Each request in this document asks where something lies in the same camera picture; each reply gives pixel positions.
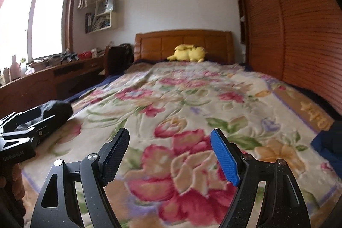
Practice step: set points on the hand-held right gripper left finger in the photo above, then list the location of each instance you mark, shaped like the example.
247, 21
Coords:
115, 158

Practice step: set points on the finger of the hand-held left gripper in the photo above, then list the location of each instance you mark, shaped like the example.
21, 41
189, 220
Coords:
18, 118
40, 133

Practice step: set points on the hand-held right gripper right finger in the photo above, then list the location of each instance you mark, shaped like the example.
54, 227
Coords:
224, 156

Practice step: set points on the black jacket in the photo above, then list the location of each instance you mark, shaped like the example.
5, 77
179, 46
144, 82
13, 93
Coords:
58, 111

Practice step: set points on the dark blue clothes pile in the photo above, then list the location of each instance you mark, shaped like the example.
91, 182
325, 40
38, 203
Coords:
328, 145

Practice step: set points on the person's left hand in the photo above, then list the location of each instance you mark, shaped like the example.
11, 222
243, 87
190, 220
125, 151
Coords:
14, 185

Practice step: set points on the wooden desk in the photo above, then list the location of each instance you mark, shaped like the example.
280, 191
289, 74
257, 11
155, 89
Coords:
32, 86

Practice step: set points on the pink bottle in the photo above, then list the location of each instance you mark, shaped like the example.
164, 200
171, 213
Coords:
14, 69

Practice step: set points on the white bottle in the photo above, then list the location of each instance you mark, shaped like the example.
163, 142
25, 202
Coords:
23, 69

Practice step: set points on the floral blanket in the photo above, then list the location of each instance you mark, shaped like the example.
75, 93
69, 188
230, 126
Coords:
187, 115

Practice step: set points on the black tools on desk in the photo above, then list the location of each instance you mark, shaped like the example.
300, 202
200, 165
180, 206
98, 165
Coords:
69, 56

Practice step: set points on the red basket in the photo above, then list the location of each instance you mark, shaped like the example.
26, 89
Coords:
85, 55

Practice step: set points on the white carton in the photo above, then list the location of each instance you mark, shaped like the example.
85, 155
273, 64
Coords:
94, 53

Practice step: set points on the wooden chair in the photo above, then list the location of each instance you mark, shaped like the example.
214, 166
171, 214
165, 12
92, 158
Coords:
117, 58

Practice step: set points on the yellow plush toy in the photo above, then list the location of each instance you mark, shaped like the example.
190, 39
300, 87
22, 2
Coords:
191, 53

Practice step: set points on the wooden bed headboard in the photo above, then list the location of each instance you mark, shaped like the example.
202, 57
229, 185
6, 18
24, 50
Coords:
184, 42

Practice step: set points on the wooden slatted wardrobe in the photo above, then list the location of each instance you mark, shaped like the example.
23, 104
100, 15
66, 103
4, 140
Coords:
299, 25

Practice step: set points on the window with wooden frame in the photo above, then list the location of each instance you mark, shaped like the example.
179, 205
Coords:
37, 19

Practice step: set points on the white wall shelf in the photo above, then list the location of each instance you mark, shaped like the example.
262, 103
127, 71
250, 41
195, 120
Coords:
103, 14

